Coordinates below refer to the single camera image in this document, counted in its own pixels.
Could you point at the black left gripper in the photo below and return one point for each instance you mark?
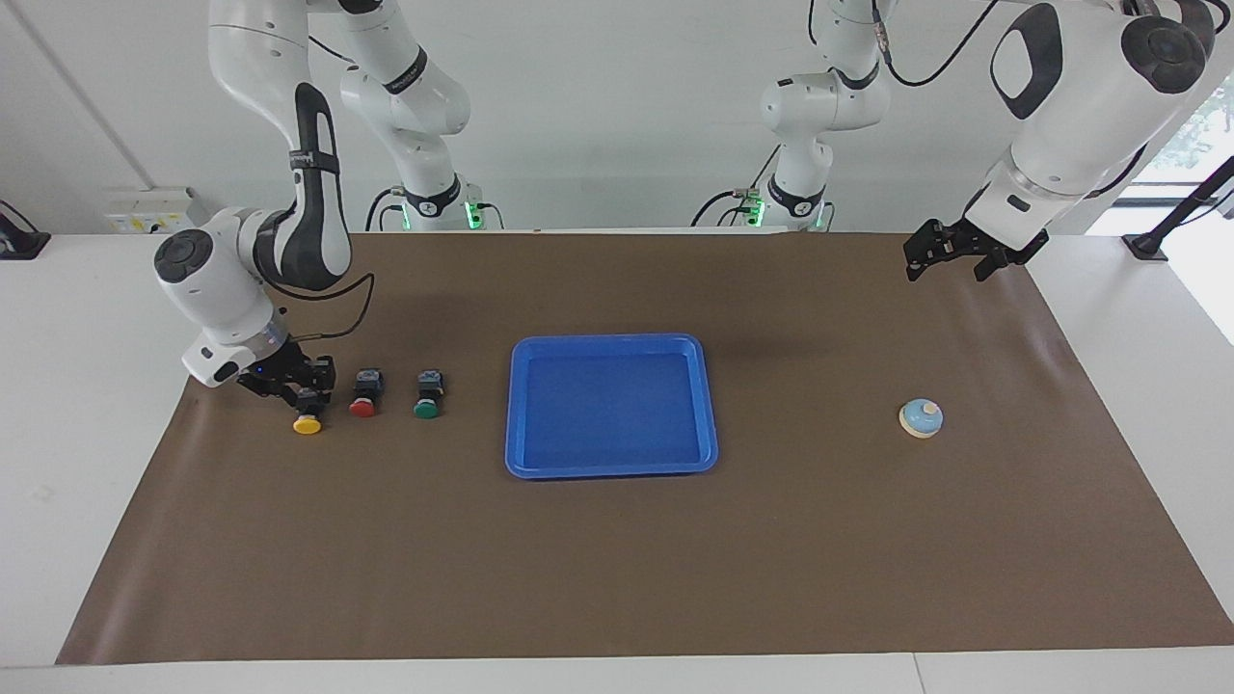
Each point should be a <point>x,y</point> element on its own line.
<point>993,241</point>

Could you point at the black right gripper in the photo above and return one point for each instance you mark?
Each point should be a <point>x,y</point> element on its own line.
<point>284,371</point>

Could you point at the yellow push button switch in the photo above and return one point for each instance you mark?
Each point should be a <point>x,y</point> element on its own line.
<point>308,425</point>

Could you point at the red push button switch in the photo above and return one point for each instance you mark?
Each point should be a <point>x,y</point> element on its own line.
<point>362,409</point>

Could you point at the green push button switch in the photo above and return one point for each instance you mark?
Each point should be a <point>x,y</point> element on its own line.
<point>426,410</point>

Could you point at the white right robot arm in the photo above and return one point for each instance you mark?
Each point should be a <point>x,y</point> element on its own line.
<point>246,58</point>

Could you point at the light blue call bell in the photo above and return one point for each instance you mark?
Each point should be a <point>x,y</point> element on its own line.
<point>921,421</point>

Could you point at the blue plastic tray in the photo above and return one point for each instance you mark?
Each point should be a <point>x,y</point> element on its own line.
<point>607,405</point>

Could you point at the brown table mat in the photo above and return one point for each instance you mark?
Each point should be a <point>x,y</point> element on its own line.
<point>617,559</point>

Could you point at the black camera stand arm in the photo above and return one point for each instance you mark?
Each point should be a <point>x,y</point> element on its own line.
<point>1171,217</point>

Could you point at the white wall socket box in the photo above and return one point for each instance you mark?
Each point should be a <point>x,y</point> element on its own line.
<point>145,207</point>

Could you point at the small black table mount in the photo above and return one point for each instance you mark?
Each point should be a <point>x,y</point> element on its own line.
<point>19,243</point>

